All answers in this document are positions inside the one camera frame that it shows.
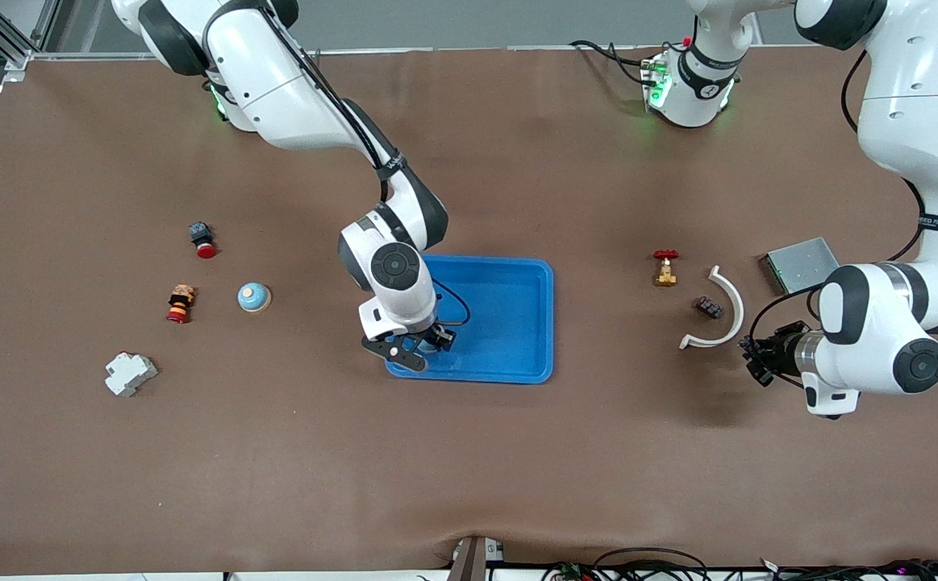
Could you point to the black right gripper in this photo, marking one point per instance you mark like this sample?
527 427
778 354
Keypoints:
438 336

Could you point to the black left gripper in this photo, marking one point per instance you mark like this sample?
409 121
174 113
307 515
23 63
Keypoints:
775 350

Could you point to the blue service bell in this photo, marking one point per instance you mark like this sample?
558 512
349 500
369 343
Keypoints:
253 298

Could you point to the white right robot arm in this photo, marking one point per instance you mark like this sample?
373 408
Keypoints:
275 89

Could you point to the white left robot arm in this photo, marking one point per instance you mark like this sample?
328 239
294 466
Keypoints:
920 105

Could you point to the white curved plastic clip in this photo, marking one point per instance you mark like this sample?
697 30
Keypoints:
737 311

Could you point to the blue plastic tray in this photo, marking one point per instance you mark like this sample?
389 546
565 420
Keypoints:
501 323

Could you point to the grey metal box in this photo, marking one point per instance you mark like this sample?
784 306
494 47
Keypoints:
799 262

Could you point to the brown table cover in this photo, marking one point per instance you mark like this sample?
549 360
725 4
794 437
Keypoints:
468 468

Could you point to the red button with dark body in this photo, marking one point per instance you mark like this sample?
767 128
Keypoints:
203 240

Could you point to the red button with orange body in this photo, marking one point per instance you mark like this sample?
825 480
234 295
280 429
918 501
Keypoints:
181 303

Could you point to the white circuit breaker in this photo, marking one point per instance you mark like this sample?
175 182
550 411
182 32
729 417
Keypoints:
130 374

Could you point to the grey metal clamp bracket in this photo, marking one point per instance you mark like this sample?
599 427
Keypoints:
475 558

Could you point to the aluminium frame post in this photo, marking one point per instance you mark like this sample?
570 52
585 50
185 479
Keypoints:
13 52

